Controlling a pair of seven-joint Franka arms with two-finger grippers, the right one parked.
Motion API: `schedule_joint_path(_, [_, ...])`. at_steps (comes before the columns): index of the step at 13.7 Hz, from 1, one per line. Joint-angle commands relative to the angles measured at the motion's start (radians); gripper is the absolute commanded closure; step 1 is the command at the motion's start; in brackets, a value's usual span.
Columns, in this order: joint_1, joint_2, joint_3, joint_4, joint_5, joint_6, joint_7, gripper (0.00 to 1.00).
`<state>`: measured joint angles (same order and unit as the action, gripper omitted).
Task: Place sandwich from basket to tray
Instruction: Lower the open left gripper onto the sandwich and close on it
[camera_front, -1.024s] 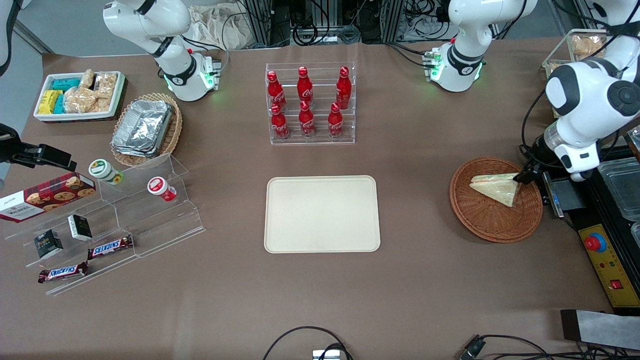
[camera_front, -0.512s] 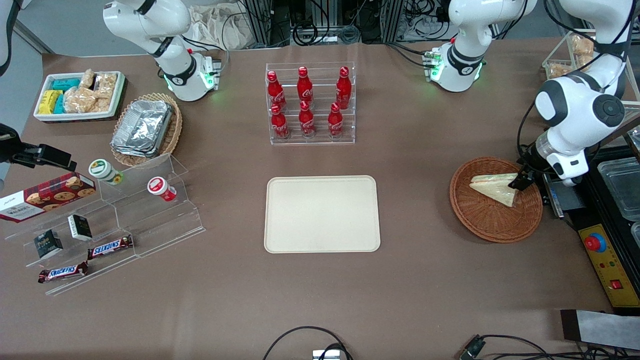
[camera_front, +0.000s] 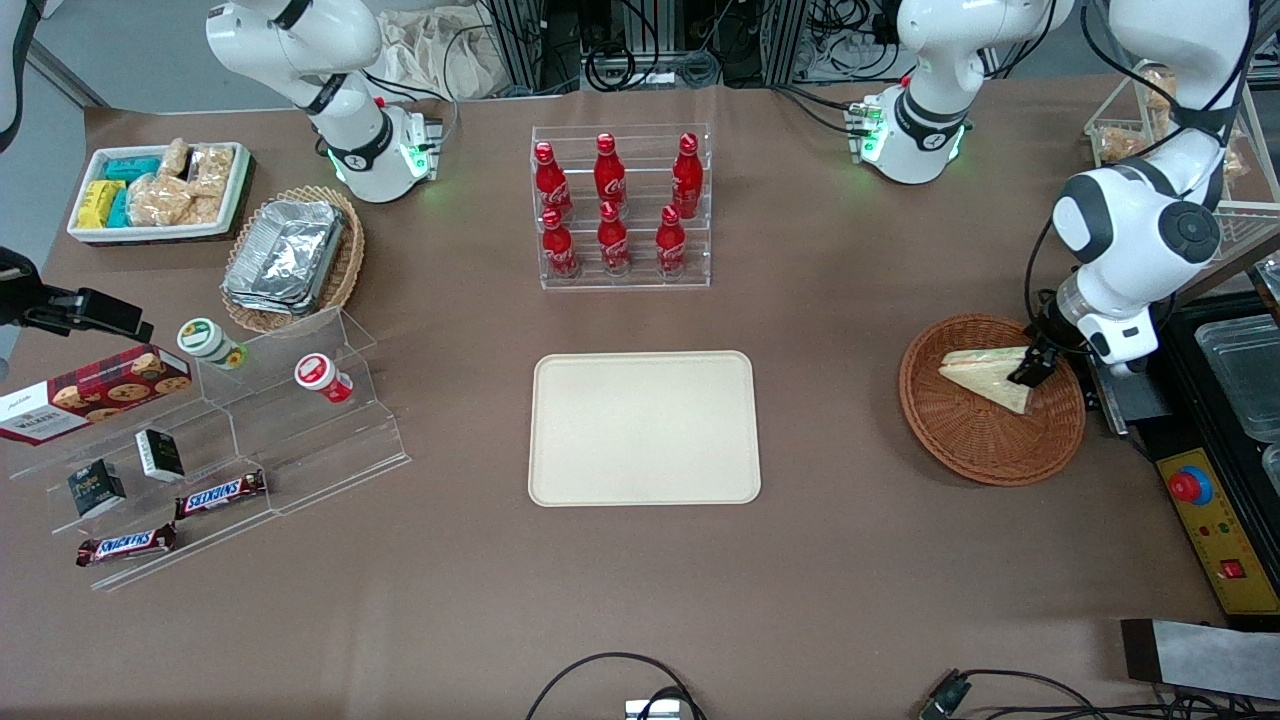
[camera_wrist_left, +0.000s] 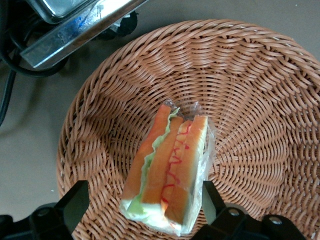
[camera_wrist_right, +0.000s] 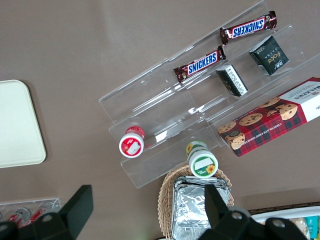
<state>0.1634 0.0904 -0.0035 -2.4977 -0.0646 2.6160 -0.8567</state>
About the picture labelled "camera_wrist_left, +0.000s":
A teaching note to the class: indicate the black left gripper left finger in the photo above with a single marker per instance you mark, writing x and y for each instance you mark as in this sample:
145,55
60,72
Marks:
75,200

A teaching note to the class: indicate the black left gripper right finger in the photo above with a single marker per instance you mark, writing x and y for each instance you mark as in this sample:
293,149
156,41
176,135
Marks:
225,220

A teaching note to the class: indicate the triangle sandwich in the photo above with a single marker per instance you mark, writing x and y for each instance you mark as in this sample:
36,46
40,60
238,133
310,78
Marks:
162,175

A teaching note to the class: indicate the round brown wicker basket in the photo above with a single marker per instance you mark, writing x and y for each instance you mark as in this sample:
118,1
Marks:
250,100

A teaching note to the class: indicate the black tray sealing machine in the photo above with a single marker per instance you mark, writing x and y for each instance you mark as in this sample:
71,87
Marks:
75,27

